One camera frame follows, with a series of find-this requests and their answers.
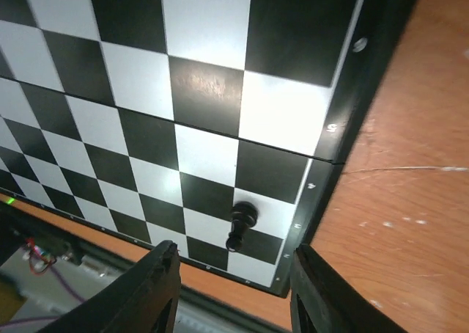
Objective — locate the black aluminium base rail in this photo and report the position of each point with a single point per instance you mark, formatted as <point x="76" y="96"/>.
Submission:
<point x="210" y="303"/>

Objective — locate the black white chess board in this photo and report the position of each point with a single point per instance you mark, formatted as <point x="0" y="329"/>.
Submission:
<point x="150" y="119"/>

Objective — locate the black pawn chess piece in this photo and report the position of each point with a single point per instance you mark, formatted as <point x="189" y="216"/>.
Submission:
<point x="244" y="216"/>

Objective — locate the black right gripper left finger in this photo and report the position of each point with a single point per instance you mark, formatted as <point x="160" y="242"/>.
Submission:
<point x="143" y="299"/>

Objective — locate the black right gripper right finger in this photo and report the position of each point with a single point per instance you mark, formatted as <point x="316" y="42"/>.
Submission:
<point x="323" y="301"/>

